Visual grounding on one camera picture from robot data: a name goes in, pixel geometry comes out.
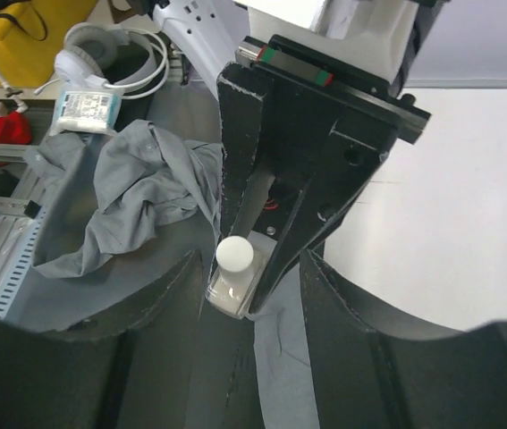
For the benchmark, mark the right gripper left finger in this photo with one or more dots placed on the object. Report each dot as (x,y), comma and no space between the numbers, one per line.
(158,359)

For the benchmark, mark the yellow bag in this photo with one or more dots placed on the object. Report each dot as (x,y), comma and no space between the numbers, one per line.
(28,48)

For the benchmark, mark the grey shirt sleeve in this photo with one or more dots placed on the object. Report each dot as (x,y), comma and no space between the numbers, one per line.
(110,202)

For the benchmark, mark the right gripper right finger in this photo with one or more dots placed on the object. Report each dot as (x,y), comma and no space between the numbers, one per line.
(376,366)

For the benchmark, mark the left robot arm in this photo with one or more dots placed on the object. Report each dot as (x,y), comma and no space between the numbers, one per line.
(381,38)

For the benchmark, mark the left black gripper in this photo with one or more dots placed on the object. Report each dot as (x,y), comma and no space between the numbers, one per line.
(314,121)

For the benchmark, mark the white power adapter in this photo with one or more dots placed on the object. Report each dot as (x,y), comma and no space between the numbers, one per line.
(90,110)

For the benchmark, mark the red box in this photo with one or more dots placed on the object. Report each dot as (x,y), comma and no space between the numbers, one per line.
(15,129)

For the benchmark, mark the white headphones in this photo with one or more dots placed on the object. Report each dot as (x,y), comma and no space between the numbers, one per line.
(89,50)

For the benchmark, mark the slotted aluminium rail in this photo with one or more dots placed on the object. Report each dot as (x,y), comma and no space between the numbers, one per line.
(20,285)

